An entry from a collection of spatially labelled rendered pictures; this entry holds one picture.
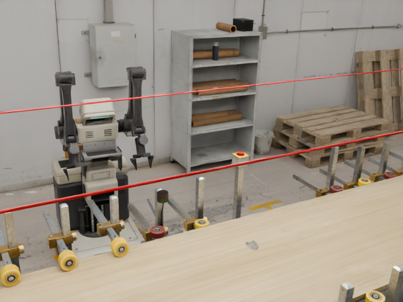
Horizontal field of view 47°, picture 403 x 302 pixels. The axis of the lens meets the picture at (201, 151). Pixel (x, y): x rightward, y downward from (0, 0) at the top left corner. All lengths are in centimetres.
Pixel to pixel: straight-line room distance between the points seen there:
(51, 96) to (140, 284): 310
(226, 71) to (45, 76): 208
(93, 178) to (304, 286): 171
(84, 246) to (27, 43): 212
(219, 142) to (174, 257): 368
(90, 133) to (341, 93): 452
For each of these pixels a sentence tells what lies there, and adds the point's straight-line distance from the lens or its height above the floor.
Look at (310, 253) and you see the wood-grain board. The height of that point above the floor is 90.
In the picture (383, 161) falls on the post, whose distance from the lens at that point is 357.
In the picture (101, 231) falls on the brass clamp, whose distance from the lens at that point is 246.
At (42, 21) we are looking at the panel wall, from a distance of 480.
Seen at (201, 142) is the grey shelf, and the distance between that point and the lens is 574.
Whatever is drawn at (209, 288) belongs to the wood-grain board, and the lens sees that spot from 215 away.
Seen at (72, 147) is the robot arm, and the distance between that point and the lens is 286.
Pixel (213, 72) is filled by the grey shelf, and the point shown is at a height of 105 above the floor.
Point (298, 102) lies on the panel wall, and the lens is 646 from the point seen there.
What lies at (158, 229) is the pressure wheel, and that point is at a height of 91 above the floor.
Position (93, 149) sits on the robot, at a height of 105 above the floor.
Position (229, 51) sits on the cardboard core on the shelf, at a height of 133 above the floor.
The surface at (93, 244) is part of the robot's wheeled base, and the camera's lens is 361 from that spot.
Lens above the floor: 223
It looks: 22 degrees down
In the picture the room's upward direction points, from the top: 2 degrees clockwise
